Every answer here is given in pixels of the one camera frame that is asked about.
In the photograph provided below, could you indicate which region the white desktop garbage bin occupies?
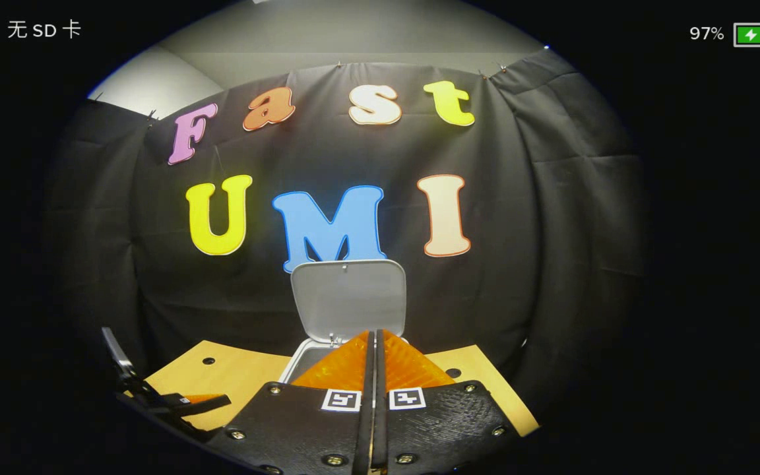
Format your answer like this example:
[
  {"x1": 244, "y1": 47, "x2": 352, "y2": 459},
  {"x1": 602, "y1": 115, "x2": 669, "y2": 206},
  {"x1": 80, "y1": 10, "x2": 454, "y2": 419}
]
[{"x1": 278, "y1": 259, "x2": 408, "y2": 385}]

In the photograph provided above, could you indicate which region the black backdrop cloth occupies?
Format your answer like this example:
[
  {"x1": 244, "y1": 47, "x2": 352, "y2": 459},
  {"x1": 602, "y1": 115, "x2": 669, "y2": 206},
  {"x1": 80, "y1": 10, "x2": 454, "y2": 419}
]
[{"x1": 44, "y1": 49, "x2": 651, "y2": 423}]

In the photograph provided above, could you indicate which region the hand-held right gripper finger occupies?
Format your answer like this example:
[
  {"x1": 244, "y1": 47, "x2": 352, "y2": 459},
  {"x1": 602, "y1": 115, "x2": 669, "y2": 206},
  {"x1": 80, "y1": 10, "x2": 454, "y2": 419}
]
[
  {"x1": 375, "y1": 329, "x2": 521, "y2": 475},
  {"x1": 205, "y1": 330, "x2": 377, "y2": 475}
]

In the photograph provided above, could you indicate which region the wooden desktop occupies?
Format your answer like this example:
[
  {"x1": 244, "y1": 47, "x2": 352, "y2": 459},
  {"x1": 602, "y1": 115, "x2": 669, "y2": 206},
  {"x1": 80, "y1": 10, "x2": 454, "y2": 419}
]
[{"x1": 123, "y1": 340, "x2": 540, "y2": 437}]

